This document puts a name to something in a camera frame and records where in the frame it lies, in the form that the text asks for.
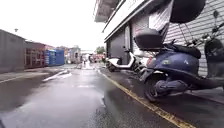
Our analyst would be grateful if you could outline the white scooter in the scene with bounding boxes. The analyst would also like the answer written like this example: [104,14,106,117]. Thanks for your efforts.
[105,46,148,73]

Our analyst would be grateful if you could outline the tree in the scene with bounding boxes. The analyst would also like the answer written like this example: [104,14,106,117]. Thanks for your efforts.
[95,45,106,55]

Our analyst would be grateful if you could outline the grey building with shutters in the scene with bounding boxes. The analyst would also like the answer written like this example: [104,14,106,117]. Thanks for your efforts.
[93,0,224,78]

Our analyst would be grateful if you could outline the blue containers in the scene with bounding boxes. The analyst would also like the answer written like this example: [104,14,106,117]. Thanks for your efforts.
[44,48,66,67]

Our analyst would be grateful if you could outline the blue scooter with top box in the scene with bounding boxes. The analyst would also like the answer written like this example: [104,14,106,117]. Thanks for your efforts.
[133,0,224,104]

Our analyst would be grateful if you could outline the red-brown building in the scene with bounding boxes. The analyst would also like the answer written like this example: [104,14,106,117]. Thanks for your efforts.
[23,40,55,70]

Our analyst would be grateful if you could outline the grey low building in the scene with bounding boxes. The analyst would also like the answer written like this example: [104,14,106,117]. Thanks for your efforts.
[0,28,27,75]

